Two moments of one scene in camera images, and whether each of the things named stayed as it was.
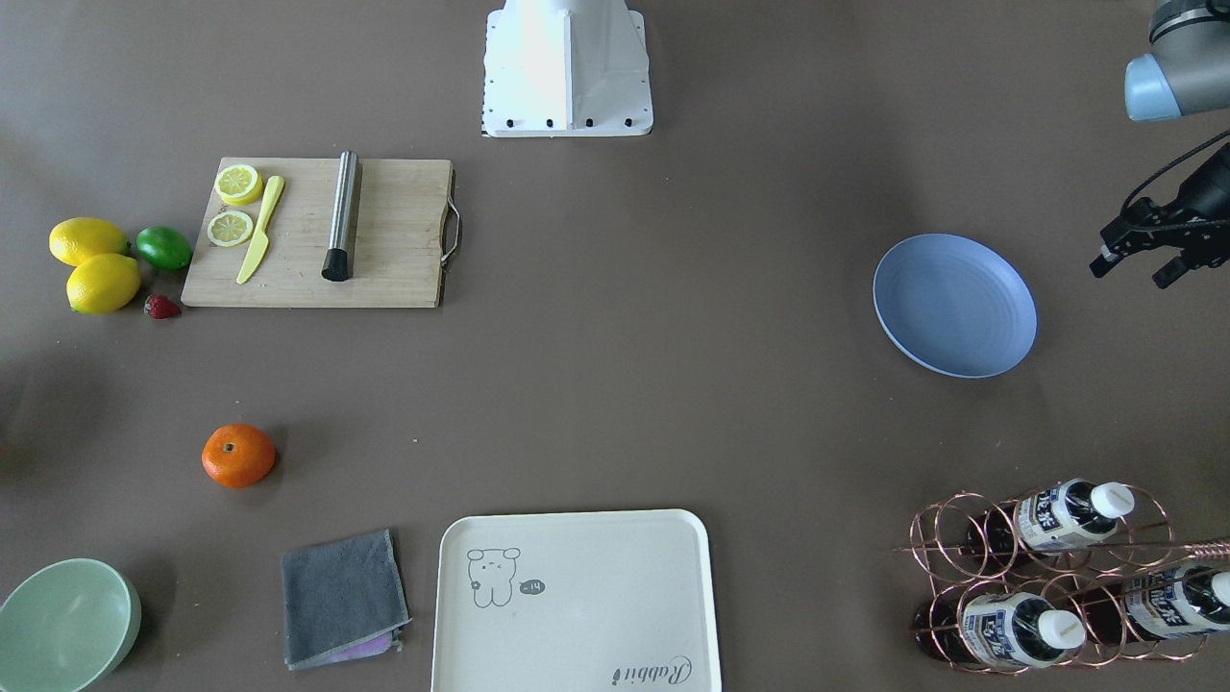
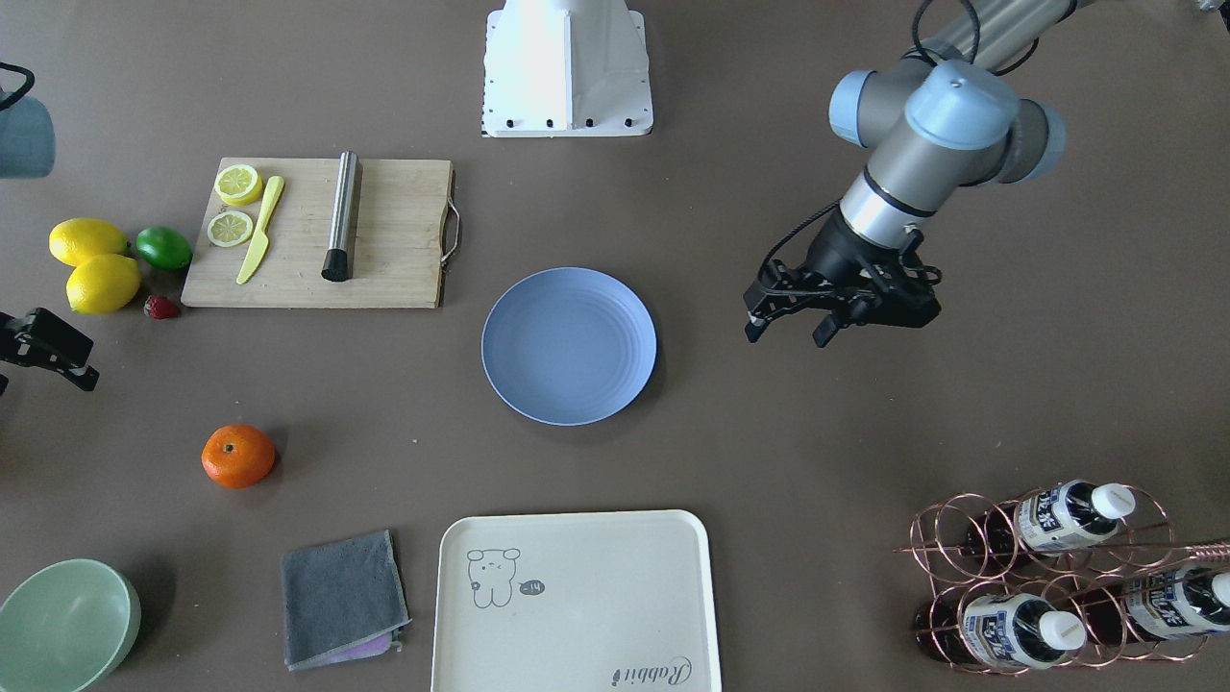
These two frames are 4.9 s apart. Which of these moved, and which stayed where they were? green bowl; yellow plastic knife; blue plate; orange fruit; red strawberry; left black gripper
Moved: left black gripper; blue plate
Stayed: green bowl; orange fruit; red strawberry; yellow plastic knife
